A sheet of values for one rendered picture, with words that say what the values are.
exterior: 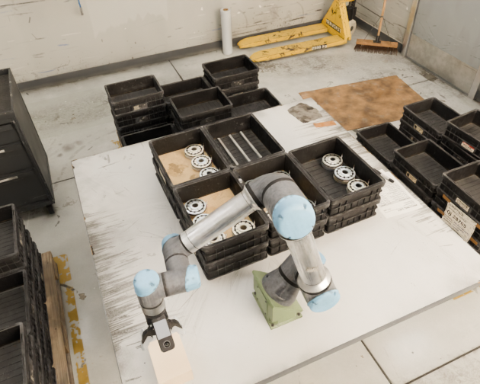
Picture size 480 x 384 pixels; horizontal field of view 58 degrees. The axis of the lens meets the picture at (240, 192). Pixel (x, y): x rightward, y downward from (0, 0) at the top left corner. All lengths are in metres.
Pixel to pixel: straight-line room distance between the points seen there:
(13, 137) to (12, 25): 2.03
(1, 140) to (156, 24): 2.53
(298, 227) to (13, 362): 1.44
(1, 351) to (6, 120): 1.36
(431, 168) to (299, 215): 2.01
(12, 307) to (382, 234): 1.86
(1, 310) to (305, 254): 1.67
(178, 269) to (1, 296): 1.42
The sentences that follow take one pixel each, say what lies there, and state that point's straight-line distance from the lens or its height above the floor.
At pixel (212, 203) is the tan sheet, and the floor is 0.83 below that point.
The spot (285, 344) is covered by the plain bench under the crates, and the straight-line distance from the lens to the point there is 1.75.
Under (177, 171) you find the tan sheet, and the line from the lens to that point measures 2.22.
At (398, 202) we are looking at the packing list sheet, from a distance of 2.32.
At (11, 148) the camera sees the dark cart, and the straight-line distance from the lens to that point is 3.04.
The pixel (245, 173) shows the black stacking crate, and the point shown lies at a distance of 2.09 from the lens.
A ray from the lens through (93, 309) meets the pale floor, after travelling 2.81.
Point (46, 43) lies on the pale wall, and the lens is 4.94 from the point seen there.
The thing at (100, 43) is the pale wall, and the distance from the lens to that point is 4.98.
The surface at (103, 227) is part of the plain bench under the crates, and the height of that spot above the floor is 0.70.
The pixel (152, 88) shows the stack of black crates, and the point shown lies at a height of 0.49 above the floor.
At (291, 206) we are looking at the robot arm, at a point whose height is 1.41.
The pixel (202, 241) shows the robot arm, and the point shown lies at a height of 1.21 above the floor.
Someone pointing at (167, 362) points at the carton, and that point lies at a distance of 1.66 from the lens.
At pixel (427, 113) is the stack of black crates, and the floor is 0.38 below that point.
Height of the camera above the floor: 2.25
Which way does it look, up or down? 43 degrees down
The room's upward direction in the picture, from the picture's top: 2 degrees counter-clockwise
